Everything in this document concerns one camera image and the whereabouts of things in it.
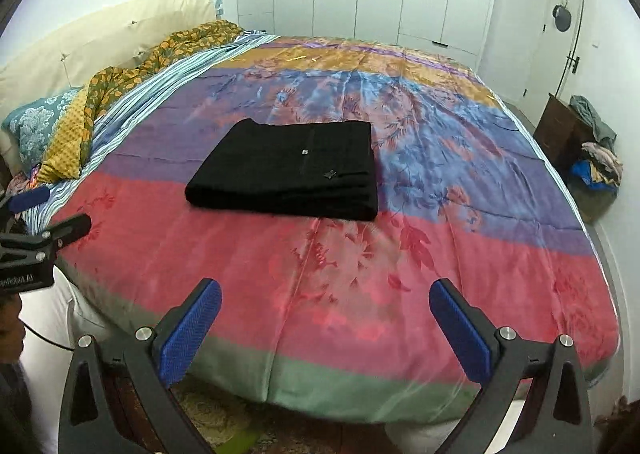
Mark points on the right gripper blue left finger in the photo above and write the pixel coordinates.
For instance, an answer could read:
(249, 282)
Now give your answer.
(117, 395)

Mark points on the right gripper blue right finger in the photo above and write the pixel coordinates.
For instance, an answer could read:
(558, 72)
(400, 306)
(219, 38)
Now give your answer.
(555, 417)

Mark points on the black pants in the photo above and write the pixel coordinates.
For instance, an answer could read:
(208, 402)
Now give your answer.
(308, 170)

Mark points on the white trousers leg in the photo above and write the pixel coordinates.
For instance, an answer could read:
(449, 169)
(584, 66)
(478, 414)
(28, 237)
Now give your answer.
(56, 316)

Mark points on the yellow dotted pillow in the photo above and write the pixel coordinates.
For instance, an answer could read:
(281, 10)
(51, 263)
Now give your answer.
(62, 158)

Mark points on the teal floral pillow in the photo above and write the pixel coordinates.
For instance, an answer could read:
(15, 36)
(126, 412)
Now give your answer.
(32, 126)

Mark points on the patterned floor rug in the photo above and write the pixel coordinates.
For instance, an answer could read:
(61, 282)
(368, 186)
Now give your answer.
(231, 424)

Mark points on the blue striped bed sheet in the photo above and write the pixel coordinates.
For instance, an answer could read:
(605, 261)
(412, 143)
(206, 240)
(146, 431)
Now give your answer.
(136, 105)

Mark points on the orange floral green blanket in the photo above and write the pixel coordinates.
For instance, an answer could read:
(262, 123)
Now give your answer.
(109, 85)

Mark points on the cream padded headboard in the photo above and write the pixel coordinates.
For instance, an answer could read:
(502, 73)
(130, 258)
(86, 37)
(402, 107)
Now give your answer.
(117, 35)

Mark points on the colourful striped bedspread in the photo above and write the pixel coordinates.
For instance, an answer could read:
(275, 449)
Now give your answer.
(330, 316)

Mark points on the pile of clothes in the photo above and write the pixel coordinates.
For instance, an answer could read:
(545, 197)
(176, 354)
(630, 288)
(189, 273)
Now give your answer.
(598, 167)

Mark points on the dark wooden side table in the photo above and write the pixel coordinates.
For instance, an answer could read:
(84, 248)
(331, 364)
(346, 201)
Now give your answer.
(559, 133)

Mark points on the white door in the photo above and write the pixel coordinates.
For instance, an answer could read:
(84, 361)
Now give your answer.
(554, 58)

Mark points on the dark round door hanging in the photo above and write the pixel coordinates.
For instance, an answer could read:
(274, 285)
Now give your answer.
(561, 16)

